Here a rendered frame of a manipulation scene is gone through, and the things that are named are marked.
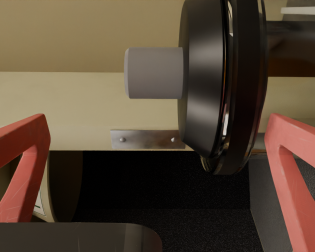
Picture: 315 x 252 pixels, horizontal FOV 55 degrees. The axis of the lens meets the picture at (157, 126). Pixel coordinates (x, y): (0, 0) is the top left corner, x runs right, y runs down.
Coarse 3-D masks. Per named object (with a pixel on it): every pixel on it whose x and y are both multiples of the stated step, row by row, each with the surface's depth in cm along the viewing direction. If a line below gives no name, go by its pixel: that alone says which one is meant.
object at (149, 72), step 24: (192, 0) 14; (216, 0) 13; (192, 24) 13; (216, 24) 12; (144, 48) 16; (168, 48) 16; (192, 48) 13; (216, 48) 12; (144, 72) 15; (168, 72) 15; (192, 72) 13; (216, 72) 12; (144, 96) 16; (168, 96) 16; (192, 96) 13; (216, 96) 12; (192, 120) 14; (216, 120) 13; (192, 144) 15
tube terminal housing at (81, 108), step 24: (0, 72) 36; (24, 72) 36; (48, 72) 36; (72, 72) 36; (96, 72) 36; (120, 72) 36; (0, 96) 31; (24, 96) 32; (48, 96) 32; (72, 96) 32; (96, 96) 32; (120, 96) 32; (0, 120) 28; (48, 120) 28; (72, 120) 28; (96, 120) 28; (120, 120) 28; (144, 120) 28; (168, 120) 28; (72, 144) 29; (96, 144) 29; (0, 168) 35; (0, 192) 35
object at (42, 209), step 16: (16, 160) 37; (48, 160) 35; (64, 160) 51; (80, 160) 52; (48, 176) 35; (64, 176) 50; (80, 176) 51; (48, 192) 35; (64, 192) 49; (48, 208) 36; (64, 208) 46
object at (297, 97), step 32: (224, 0) 12; (288, 0) 13; (224, 32) 12; (288, 32) 12; (224, 64) 12; (288, 64) 12; (224, 96) 12; (288, 96) 12; (224, 128) 12; (256, 128) 12
